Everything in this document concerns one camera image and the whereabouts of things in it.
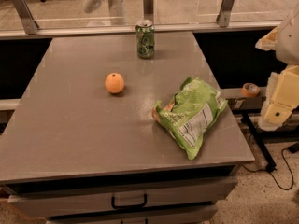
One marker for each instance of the right metal rail bracket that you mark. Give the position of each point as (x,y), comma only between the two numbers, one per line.
(224,15)

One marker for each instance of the grey drawer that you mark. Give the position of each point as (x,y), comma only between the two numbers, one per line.
(85,201)
(179,215)

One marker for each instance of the left metal rail bracket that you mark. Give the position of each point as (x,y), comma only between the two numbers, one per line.
(29,24)

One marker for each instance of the orange fruit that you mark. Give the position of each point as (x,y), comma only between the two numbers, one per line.
(114,83)

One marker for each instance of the green soda can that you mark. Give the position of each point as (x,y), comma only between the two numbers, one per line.
(145,39)

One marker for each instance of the middle metal rail bracket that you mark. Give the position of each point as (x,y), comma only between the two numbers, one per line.
(148,9)

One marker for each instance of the metal rail bracket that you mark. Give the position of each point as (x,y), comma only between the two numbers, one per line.
(224,15)
(148,9)
(29,24)

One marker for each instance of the black drawer handle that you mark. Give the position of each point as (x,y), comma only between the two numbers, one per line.
(129,202)

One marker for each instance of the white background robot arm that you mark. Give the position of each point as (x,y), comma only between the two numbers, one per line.
(115,9)

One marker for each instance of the black table leg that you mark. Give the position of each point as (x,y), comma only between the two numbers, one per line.
(271,165)

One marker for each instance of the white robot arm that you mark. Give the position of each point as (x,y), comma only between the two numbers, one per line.
(287,44)

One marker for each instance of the grey upper drawer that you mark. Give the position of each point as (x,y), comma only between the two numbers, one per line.
(85,201)

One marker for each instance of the green chip bag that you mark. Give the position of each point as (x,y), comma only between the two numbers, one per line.
(190,114)

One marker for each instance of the grey lower drawer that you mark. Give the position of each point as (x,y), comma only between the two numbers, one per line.
(179,215)

